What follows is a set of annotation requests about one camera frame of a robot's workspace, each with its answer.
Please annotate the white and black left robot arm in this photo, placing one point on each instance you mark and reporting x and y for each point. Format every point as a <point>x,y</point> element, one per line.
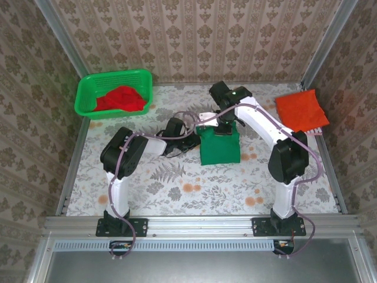
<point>123,153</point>

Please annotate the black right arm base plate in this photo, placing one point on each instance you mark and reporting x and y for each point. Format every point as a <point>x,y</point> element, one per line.
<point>260,227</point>

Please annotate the green t-shirt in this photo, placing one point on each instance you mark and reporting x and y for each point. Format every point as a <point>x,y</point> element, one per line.
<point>219,150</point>

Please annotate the aluminium mounting rail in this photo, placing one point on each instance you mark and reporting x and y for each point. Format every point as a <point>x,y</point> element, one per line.
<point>200,227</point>

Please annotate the red t-shirt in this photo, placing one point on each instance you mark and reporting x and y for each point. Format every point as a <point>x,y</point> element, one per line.
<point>120,98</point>

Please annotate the floral table cover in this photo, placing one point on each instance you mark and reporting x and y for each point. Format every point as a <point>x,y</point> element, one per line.
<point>206,191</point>

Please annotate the folded orange t-shirt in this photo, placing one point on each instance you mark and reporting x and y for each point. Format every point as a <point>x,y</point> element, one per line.
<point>300,112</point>

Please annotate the folded white printed t-shirt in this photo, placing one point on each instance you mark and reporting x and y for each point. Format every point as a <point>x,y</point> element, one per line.
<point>315,131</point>

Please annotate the grey metal panel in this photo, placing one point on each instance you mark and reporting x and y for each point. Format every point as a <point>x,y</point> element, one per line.
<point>200,268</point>

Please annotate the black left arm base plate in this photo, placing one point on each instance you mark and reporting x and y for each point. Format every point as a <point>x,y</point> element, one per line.
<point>138,227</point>

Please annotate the green plastic basket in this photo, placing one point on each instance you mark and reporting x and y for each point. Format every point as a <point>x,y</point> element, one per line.
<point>117,78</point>

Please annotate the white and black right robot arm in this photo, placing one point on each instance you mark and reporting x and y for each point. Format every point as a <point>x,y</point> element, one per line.
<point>262,121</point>

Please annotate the aluminium frame post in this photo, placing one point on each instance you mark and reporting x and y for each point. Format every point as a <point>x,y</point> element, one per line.
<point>330,38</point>
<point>56,20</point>

